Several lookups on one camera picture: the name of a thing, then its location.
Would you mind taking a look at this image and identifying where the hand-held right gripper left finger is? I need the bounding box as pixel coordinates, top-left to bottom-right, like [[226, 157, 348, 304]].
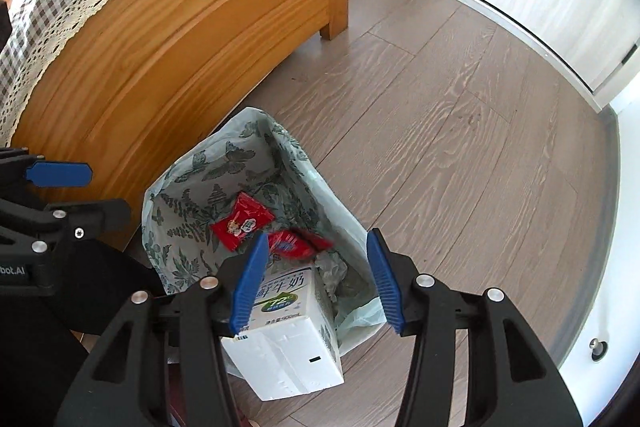
[[54, 232, 273, 427]]

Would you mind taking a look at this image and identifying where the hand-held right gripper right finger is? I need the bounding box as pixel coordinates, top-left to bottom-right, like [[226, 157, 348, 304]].
[[366, 228, 581, 427]]

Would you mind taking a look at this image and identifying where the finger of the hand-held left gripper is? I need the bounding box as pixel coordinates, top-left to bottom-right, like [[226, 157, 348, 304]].
[[0, 198, 132, 258], [0, 147, 94, 194]]

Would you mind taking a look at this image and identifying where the white milk carton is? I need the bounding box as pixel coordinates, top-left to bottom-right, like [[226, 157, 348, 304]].
[[220, 259, 346, 403]]

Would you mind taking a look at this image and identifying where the bin with leaf-print liner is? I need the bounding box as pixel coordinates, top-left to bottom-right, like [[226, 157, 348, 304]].
[[141, 107, 388, 380]]

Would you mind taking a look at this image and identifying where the crumpled grey plastic wrapper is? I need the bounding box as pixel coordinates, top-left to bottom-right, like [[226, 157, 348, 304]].
[[314, 252, 351, 303]]

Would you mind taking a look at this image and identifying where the red snack packet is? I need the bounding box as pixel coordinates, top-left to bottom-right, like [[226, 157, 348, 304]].
[[267, 228, 335, 264], [210, 192, 276, 253]]

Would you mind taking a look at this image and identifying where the aluminium door track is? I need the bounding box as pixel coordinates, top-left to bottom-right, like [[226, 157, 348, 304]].
[[394, 0, 607, 112]]

